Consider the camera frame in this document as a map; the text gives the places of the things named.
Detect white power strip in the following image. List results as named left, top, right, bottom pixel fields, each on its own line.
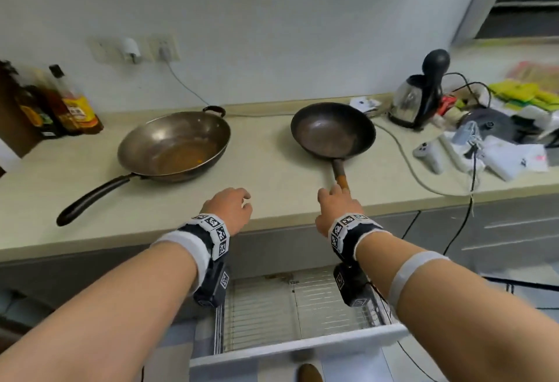
left=412, top=141, right=445, bottom=175

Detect white wall socket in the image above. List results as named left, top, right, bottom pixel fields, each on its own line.
left=146, top=35, right=181, bottom=63
left=86, top=36, right=123, bottom=65

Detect white charger plug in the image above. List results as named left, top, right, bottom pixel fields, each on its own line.
left=122, top=37, right=142, bottom=65

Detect small white box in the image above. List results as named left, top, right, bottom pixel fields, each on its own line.
left=349, top=95, right=381, bottom=115

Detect black electric kettle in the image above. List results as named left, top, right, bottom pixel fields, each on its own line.
left=388, top=49, right=451, bottom=132

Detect dark sauce bottle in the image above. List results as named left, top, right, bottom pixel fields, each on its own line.
left=31, top=68, right=81, bottom=136
left=3, top=61, right=62, bottom=139

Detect black round appliance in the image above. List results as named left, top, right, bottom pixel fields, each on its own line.
left=461, top=108, right=527, bottom=144

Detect black-white marker wrist band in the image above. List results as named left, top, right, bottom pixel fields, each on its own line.
left=328, top=214, right=383, bottom=263
left=178, top=213, right=231, bottom=261

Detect yellow label oil bottle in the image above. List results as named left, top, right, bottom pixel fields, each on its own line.
left=48, top=64, right=105, bottom=135

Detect brown shoe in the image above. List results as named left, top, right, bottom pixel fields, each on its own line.
left=297, top=363, right=324, bottom=382

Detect red packet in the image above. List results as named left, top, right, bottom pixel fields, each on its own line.
left=437, top=95, right=457, bottom=117

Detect person's left hand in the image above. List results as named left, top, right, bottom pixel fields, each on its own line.
left=199, top=187, right=253, bottom=237

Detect white paper sheet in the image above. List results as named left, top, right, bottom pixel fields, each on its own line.
left=477, top=135, right=549, bottom=182

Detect open drawer with wire rack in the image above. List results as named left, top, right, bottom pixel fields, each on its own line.
left=189, top=264, right=410, bottom=369

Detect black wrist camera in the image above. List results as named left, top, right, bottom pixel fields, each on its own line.
left=333, top=262, right=373, bottom=308
left=193, top=259, right=231, bottom=308

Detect large steel wok black handle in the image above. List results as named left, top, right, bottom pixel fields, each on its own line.
left=56, top=105, right=231, bottom=227

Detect person's right forearm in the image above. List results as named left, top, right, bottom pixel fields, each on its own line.
left=357, top=232, right=559, bottom=382

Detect person's left forearm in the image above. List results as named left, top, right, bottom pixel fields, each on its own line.
left=0, top=241, right=198, bottom=382

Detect black cable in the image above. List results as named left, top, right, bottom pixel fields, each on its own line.
left=442, top=73, right=493, bottom=257

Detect white cloth wrist cuff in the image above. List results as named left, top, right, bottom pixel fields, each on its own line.
left=150, top=230, right=212, bottom=296

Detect dark frying pan wooden handle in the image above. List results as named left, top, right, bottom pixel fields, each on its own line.
left=290, top=102, right=376, bottom=193

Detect person's right hand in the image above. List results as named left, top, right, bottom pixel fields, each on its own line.
left=315, top=183, right=366, bottom=238

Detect grey cabinet drawer fronts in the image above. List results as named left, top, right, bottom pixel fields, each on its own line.
left=404, top=196, right=559, bottom=274

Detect pile of yellow-green packets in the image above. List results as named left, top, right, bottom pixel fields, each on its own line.
left=488, top=80, right=559, bottom=113

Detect white forearm strap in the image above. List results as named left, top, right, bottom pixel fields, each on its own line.
left=387, top=251, right=451, bottom=309

